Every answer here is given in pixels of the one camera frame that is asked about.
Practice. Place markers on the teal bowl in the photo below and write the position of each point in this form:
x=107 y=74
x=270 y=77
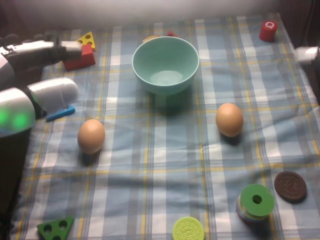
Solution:
x=165 y=67

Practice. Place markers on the blue flat block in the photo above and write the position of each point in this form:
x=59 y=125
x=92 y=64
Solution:
x=62 y=112

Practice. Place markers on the green toy sandwich cookie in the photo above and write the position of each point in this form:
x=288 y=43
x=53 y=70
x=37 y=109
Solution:
x=188 y=229

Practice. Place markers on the brown toy sandwich cookie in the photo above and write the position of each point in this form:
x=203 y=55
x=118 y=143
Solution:
x=290 y=187

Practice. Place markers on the green triangle block with holes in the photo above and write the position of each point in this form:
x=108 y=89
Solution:
x=56 y=228

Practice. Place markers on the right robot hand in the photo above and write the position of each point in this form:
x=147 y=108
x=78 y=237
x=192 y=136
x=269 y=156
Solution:
x=306 y=54

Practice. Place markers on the tan toy biscuit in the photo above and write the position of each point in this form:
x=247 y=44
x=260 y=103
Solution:
x=149 y=38

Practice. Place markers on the red wooden block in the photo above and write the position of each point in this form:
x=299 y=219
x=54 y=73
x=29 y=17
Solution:
x=86 y=60

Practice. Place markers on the red triangle block with holes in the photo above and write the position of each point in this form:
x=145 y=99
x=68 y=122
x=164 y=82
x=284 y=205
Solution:
x=171 y=34

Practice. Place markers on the brown egg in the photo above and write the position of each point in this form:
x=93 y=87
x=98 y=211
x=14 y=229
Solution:
x=229 y=120
x=91 y=136

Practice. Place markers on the red cylinder with white letter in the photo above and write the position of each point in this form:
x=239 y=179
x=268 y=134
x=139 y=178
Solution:
x=268 y=31

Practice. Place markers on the blue plaid tablecloth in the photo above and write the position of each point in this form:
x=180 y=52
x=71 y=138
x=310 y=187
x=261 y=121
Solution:
x=160 y=160

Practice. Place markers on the yellow triangle block with holes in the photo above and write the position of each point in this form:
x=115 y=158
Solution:
x=88 y=40

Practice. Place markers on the stacked coloured rings toy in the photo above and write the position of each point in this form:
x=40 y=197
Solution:
x=256 y=203

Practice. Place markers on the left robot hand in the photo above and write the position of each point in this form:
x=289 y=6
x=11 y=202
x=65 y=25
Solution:
x=37 y=57

